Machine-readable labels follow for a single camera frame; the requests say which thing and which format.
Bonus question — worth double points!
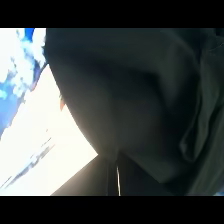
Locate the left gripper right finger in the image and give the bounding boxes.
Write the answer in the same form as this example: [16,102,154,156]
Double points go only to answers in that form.
[117,151,174,197]

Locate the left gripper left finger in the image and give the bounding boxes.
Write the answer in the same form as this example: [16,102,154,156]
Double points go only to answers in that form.
[50,153,118,197]

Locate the black garment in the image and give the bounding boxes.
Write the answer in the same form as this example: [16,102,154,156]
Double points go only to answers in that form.
[43,28,224,197]

